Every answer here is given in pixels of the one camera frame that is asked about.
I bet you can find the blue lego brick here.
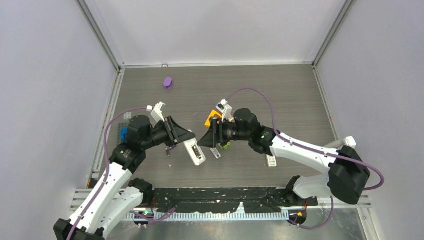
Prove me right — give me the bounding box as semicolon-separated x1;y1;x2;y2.
119;127;128;143

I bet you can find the grey lego baseplate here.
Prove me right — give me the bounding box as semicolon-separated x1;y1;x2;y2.
116;121;130;145

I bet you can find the purple plastic cap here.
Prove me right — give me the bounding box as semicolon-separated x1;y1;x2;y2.
163;77;173;90

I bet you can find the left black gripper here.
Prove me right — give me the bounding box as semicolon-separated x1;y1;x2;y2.
141;115;195;150

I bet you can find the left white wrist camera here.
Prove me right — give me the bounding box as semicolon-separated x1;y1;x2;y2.
150;101;166;123

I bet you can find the white remote battery cover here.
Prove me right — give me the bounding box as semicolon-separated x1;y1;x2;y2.
210;148;221;159

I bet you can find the yellow triangular toy block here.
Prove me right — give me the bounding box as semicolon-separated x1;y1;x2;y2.
204;110;222;128

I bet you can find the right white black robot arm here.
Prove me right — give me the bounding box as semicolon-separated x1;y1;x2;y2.
198;108;371;205

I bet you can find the green monster toy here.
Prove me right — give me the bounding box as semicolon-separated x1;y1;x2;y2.
219;141;232;150

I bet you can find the white remote control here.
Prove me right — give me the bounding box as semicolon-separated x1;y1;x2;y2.
183;138;206;166
266;155;277;168

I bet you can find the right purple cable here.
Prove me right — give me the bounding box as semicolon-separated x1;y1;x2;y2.
225;88;386;191

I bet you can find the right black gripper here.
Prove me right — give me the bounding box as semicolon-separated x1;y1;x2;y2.
198;118;251;149

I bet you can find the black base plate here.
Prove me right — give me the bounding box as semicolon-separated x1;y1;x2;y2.
139;187;318;214

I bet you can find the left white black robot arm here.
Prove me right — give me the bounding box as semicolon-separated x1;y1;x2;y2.
53;115;196;240

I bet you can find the small grey sticker tile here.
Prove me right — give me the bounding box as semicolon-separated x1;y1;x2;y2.
123;112;132;120

